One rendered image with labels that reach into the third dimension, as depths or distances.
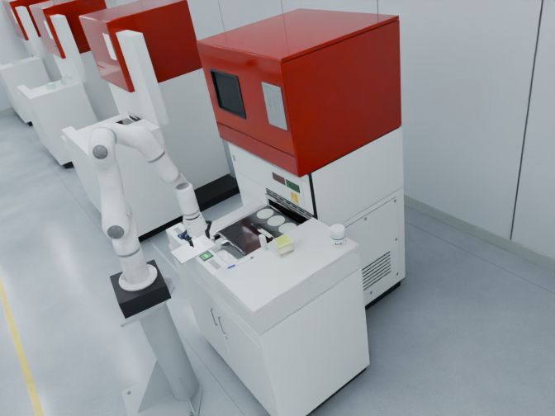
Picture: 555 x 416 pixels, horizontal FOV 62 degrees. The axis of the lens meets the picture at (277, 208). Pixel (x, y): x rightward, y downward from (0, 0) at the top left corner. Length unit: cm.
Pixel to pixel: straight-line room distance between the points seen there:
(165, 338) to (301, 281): 91
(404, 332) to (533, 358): 72
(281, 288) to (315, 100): 89
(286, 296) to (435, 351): 126
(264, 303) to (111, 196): 81
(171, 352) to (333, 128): 149
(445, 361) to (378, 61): 174
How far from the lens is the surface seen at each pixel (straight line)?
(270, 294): 207
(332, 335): 247
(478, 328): 322
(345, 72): 236
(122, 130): 206
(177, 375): 288
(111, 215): 217
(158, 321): 257
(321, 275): 217
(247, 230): 259
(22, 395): 365
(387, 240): 304
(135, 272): 238
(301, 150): 228
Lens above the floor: 236
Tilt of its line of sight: 32 degrees down
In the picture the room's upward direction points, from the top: 11 degrees counter-clockwise
